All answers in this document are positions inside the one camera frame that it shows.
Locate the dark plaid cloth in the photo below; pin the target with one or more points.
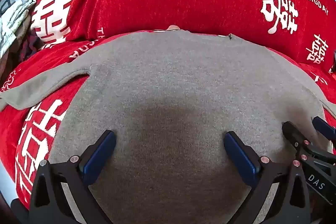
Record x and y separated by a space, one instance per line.
30 43

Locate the grey knit sweater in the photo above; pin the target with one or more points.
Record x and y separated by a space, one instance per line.
168 82

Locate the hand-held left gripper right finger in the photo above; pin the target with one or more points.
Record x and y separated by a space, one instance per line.
241 158

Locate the red printed bed blanket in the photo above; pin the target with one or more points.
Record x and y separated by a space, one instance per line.
10 134

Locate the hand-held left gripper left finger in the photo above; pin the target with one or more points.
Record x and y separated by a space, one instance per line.
97 158

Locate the grey white crumpled cloth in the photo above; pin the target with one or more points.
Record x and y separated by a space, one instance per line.
13 22

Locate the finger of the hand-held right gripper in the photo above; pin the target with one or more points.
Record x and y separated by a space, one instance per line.
324 128
292 133

